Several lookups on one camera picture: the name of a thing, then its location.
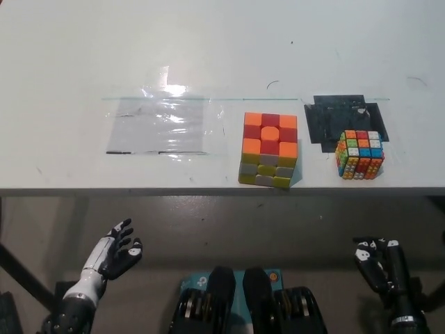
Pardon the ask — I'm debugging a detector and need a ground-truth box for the small multicolour studded cube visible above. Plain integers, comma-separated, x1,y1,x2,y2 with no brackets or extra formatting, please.
335,129,385,182

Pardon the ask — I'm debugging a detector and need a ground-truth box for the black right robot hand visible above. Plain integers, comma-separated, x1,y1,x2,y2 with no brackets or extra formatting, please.
353,237,426,319

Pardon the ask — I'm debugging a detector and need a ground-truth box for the clear plastic film sheet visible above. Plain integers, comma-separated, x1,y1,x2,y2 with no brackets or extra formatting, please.
100,65,392,164

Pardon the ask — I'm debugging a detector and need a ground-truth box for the black teal robot body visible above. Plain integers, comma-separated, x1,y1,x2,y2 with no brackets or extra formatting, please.
168,266,330,334

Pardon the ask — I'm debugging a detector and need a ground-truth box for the white and black left hand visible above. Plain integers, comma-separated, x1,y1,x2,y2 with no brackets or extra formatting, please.
62,218,144,304

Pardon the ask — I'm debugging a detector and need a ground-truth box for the black diagonal table leg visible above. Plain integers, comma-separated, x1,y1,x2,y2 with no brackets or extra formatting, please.
0,241,56,305

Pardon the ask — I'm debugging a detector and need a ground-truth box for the dark ribbed floor block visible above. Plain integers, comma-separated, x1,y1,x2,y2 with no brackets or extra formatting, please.
0,291,22,334

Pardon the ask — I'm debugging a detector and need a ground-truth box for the black tape patch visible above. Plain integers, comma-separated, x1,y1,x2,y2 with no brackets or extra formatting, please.
304,95,390,154

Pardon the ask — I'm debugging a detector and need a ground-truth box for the big orange red puzzle cube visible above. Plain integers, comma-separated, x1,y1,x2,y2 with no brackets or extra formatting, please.
237,111,300,191

